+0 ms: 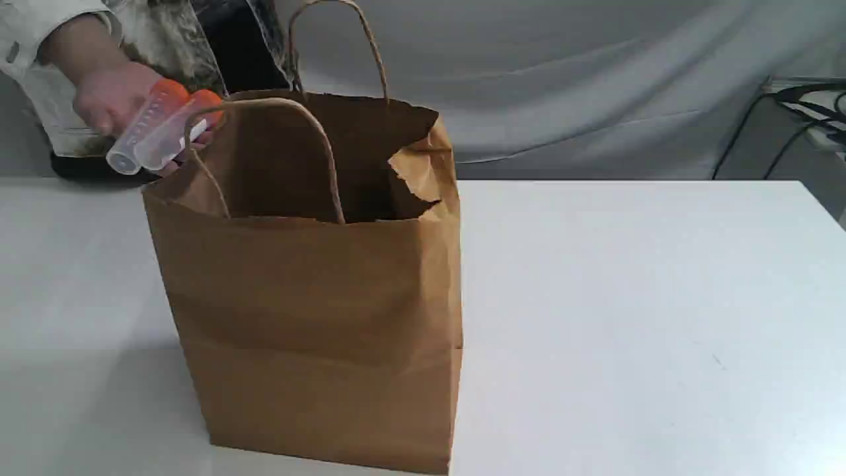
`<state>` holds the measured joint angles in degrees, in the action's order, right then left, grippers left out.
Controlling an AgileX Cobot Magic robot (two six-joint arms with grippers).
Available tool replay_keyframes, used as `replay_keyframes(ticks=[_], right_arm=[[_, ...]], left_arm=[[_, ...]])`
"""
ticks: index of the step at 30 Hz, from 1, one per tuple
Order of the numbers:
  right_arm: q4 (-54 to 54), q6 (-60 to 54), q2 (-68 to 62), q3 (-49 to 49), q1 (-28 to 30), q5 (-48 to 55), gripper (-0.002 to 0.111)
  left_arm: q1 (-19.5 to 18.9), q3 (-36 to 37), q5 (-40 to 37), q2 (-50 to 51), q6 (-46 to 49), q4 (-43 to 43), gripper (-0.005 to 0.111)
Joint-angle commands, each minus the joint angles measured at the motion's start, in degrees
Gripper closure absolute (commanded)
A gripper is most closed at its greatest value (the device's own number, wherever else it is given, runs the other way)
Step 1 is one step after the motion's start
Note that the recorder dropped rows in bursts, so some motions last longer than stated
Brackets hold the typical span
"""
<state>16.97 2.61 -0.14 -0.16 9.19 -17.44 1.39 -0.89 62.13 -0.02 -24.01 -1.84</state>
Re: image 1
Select person's right hand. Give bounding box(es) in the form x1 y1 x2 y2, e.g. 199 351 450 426
62 61 184 139

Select clear tube orange cap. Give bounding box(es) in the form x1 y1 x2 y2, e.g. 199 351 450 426
106 79 188 175
135 90 223 171

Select brown paper bag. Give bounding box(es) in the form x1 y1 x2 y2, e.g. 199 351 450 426
142 2 463 474

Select person's right forearm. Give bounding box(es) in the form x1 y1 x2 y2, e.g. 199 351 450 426
38 13 129 85

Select grey side table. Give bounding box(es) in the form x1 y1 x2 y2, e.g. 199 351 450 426
710 77 845 226

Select black cables at right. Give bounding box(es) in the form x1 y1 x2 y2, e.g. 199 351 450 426
712 83 846 180

